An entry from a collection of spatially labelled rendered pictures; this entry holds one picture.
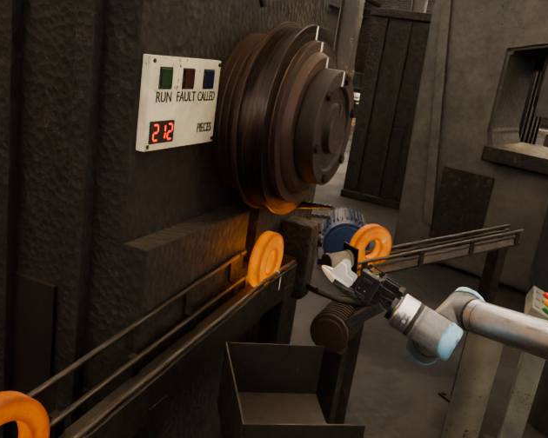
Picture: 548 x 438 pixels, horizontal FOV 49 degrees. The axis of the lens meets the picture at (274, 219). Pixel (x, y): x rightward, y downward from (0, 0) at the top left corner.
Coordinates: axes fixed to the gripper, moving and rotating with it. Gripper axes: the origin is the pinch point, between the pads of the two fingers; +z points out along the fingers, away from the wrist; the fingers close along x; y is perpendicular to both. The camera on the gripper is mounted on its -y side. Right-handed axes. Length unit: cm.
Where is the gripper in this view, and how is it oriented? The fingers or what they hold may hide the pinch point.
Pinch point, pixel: (324, 270)
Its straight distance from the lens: 156.2
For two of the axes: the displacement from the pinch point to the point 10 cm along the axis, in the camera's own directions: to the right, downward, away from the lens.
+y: 4.1, -8.3, -3.7
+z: -8.1, -5.2, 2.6
